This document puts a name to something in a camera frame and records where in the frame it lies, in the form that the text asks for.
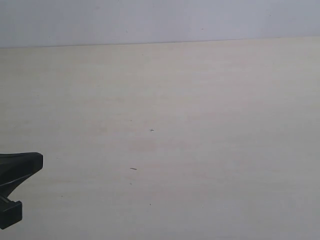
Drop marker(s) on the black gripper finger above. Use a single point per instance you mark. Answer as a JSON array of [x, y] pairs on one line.
[[11, 212], [15, 168]]

